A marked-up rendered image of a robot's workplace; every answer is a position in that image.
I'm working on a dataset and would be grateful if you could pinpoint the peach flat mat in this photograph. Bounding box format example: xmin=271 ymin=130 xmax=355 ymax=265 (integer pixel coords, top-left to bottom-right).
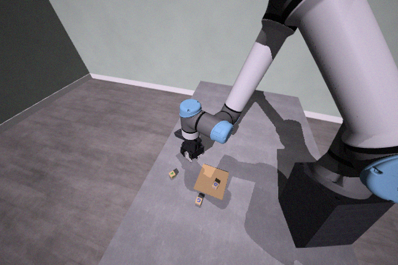
xmin=194 ymin=164 xmax=229 ymax=200

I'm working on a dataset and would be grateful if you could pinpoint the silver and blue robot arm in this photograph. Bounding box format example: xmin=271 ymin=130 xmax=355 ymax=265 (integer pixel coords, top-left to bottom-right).
xmin=174 ymin=0 xmax=398 ymax=203

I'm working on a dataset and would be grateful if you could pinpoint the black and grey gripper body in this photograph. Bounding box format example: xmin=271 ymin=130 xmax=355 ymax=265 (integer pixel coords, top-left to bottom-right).
xmin=182 ymin=136 xmax=205 ymax=160

